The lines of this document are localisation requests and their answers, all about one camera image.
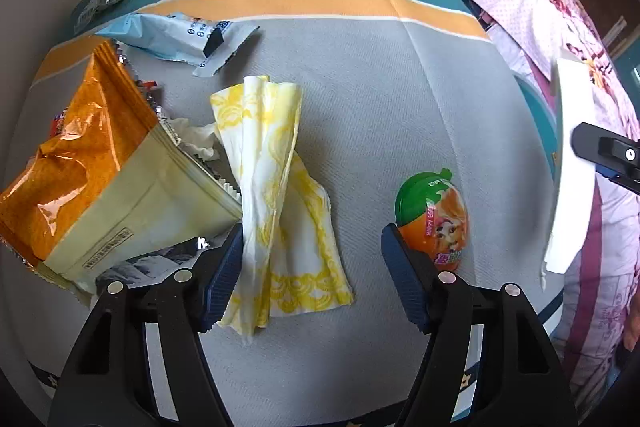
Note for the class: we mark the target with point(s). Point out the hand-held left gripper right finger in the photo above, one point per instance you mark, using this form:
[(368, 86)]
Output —
[(405, 277)]

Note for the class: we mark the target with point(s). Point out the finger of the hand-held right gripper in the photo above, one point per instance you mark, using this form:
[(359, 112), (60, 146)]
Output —
[(624, 181), (607, 149)]

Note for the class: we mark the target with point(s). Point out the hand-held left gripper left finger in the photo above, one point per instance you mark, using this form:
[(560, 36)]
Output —
[(225, 277)]

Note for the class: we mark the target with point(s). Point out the yellow patterned napkin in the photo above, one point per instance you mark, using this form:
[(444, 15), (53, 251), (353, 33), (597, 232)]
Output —
[(260, 187)]

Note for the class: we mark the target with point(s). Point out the orange snack bag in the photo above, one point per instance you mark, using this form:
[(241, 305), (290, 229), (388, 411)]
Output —
[(80, 167)]

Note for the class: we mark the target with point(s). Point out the orange egg-shaped toy capsule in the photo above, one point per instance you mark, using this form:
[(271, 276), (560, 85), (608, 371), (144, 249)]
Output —
[(440, 217)]

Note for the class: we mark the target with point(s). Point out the pink white bed sheet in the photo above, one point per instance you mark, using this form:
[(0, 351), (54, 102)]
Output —
[(600, 307)]

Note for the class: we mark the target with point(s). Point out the crumpled white tissue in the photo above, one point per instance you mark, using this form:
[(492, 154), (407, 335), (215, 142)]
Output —
[(195, 139)]

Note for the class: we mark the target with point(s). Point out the light blue packet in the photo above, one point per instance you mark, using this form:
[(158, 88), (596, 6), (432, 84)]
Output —
[(170, 39)]

